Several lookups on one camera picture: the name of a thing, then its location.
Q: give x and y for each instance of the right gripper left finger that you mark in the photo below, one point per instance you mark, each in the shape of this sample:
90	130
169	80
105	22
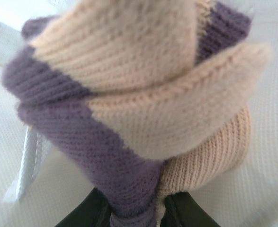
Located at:
91	210

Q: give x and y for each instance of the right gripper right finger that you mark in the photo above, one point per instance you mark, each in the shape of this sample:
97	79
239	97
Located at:
188	210

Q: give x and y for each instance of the purple sock with beige toe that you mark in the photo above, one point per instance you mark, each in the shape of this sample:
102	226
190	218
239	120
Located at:
134	106

